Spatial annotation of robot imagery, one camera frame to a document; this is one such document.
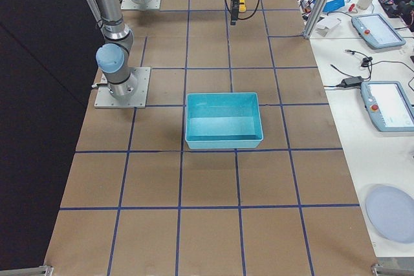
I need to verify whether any yellow beetle toy car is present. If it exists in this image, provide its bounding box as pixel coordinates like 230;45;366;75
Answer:
239;0;246;13

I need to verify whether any blue card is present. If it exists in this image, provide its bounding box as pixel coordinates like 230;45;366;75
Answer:
323;0;345;13

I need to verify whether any teal plastic bin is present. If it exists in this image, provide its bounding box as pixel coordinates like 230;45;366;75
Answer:
185;92;263;149

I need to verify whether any upper teach pendant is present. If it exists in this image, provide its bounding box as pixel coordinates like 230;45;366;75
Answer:
351;14;406;49

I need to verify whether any teach pendant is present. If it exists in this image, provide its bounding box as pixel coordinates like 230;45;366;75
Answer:
351;14;406;49
360;81;413;132

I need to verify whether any black power adapter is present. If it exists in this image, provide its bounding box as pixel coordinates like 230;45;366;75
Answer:
340;76;364;89

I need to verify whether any lower teach pendant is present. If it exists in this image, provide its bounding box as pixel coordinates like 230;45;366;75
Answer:
360;81;413;132

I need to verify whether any light blue plate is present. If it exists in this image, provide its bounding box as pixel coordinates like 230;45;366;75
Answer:
365;186;413;244

